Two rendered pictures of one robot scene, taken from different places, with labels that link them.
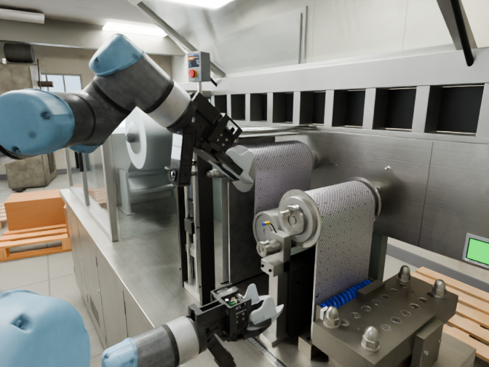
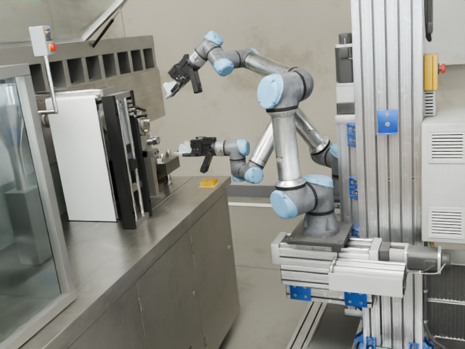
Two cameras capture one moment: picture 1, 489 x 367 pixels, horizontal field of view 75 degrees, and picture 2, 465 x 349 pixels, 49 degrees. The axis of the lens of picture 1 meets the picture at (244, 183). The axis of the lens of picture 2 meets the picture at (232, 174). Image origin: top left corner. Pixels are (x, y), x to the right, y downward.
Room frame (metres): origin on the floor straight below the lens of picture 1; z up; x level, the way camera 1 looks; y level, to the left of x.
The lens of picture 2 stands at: (1.75, 2.07, 1.63)
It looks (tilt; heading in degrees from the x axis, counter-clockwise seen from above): 16 degrees down; 236
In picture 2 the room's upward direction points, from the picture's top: 6 degrees counter-clockwise
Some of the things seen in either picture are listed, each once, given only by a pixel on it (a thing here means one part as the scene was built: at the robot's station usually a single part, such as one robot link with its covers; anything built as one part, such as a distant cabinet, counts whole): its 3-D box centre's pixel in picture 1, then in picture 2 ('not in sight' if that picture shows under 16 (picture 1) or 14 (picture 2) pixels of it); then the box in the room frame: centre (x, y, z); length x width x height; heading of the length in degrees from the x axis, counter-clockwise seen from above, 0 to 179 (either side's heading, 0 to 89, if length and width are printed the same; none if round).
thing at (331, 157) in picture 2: not in sight; (342, 158); (-0.01, 0.39, 0.98); 0.13 x 0.12 x 0.14; 80
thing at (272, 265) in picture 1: (274, 287); (153, 167); (0.77, -0.08, 1.05); 0.06 x 0.05 x 0.31; 127
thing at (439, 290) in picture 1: (439, 286); not in sight; (0.77, -0.53, 1.05); 0.04 x 0.04 x 0.04
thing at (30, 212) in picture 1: (69, 216); not in sight; (3.58, 2.06, 0.24); 1.35 x 0.92 x 0.49; 115
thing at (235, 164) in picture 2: not in sight; (240, 169); (0.46, 0.19, 1.01); 0.11 x 0.08 x 0.11; 80
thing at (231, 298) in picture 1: (219, 319); (204, 147); (0.55, 0.05, 1.12); 0.12 x 0.08 x 0.09; 126
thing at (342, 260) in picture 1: (344, 263); not in sight; (0.79, -0.27, 1.12); 0.23 x 0.01 x 0.18; 127
